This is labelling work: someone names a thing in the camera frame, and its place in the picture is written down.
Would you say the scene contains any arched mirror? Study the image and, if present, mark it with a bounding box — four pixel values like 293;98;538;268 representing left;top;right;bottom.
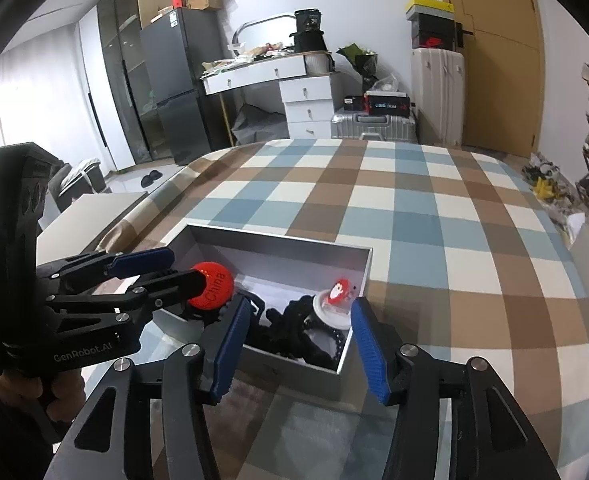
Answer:
232;14;300;53

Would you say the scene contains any red round badge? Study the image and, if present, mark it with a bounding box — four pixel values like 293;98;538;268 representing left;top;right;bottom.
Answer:
188;261;236;311

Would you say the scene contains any white suitcase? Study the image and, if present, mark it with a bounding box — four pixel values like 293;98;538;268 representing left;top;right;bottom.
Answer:
410;47;467;148

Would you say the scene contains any grey refrigerator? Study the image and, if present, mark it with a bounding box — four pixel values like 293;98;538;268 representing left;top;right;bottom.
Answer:
139;7;214;167

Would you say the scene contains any white round jewelry holder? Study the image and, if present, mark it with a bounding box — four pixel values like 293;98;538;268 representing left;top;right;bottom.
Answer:
311;290;355;331

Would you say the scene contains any white wardrobe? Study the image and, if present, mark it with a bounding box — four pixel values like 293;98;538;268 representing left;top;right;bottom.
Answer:
78;7;138;172

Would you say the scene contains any silver suitcase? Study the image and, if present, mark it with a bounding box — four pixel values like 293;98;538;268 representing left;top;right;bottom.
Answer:
330;110;419;143

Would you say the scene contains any pile of papers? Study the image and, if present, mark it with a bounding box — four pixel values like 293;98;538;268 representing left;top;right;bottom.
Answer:
202;40;300;78

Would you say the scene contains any pile of mixed clutter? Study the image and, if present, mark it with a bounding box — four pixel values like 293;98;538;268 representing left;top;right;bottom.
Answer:
521;152;584;222

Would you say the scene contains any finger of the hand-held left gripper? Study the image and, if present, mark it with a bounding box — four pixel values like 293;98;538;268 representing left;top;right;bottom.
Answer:
37;247;176;291
49;269;208;319

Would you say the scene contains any white vanity desk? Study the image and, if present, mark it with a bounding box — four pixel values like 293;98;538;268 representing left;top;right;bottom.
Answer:
202;52;342;140

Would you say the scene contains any flat cardboard box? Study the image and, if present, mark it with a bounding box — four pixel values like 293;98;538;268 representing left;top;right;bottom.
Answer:
150;4;180;23

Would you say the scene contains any dark wrapped flower bouquet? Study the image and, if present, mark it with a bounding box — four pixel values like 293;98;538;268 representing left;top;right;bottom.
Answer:
337;42;379;93

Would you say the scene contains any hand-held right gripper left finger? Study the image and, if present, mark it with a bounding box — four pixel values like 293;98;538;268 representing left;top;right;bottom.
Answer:
44;296;254;480

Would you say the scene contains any grey side table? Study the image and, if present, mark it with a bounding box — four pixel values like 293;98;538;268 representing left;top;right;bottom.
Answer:
34;192;148;267

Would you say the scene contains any person's left hand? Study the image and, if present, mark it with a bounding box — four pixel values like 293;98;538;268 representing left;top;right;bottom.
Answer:
0;375;88;427

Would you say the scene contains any grey cardboard box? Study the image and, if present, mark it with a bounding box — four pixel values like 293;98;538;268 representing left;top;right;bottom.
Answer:
157;224;375;402

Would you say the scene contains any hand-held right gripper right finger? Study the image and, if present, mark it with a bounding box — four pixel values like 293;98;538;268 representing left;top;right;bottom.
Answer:
349;296;562;480

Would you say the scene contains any checked blanket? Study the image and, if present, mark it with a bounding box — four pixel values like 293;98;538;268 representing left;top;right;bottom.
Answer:
39;137;589;480

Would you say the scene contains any black red flat box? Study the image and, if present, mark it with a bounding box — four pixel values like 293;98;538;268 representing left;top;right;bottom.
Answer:
364;91;411;115

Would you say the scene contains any yellow shoe box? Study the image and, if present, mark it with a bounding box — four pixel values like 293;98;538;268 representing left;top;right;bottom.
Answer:
407;0;456;15

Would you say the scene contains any black container stack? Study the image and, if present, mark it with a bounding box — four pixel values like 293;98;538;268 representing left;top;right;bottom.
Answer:
289;8;331;53

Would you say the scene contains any dark glass cabinet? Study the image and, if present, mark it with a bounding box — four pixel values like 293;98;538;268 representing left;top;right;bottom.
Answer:
97;0;175;166

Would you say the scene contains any black bead bracelet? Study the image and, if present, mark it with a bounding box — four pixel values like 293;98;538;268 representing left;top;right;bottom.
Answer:
319;327;351;367

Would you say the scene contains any red black shoe box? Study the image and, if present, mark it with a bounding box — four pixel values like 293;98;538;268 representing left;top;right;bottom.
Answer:
410;31;457;51

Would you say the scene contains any grey plastic sheet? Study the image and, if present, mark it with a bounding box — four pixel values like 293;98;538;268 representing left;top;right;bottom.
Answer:
232;102;290;146

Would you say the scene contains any white round bin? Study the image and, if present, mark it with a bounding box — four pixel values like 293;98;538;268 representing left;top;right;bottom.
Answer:
304;51;336;77

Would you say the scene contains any wooden door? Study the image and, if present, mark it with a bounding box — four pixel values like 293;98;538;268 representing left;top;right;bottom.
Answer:
434;0;547;158

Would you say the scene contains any yellow broom stick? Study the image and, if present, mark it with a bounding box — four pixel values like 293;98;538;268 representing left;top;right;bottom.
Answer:
219;92;235;147

